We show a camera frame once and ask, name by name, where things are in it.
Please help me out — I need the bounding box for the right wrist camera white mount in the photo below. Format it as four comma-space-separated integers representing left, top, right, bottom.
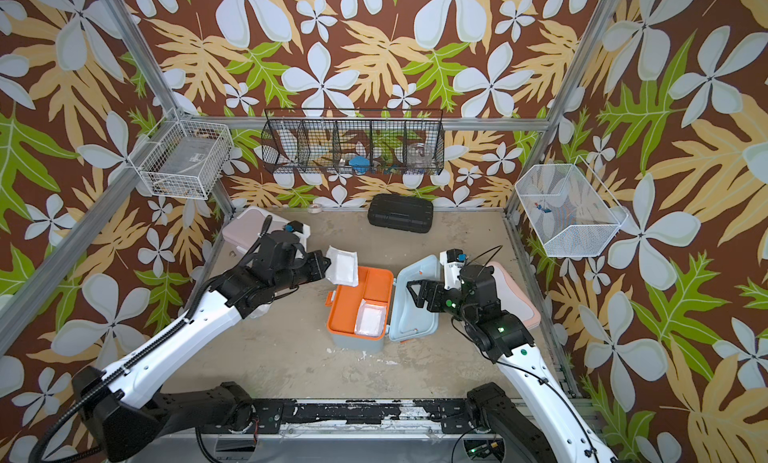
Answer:
439, 248, 467, 290

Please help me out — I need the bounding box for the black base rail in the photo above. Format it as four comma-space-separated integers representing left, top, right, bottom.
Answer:
252, 398, 478, 435

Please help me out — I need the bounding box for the grey box orange handle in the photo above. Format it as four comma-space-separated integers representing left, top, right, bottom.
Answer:
326, 255, 441, 353

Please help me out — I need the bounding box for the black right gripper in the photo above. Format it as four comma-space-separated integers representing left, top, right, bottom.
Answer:
407, 279, 480, 328

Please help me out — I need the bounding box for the blue item in black basket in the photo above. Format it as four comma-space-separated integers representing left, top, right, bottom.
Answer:
349, 155, 371, 175

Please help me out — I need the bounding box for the black wire basket rear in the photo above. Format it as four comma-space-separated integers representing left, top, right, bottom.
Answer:
259, 109, 446, 175

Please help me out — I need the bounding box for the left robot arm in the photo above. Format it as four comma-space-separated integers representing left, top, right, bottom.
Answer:
28, 220, 332, 462

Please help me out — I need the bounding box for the pink medicine chest box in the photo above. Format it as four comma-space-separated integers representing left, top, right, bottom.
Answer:
222, 207, 293, 256

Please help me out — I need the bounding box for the white wire basket left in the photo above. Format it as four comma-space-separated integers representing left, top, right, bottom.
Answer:
134, 119, 234, 200

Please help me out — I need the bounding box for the black hard case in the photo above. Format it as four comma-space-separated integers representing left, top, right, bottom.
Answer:
367, 194, 434, 234

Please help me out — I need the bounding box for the white and salmon first aid box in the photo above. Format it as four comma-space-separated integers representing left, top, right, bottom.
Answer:
490, 261, 541, 330

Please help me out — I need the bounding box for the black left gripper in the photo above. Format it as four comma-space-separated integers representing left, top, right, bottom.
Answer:
272, 249, 334, 295

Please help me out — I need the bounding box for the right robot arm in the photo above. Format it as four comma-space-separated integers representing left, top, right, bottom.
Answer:
398, 262, 618, 462

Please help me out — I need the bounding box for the white mesh basket right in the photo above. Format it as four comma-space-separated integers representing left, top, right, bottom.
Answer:
515, 158, 629, 259

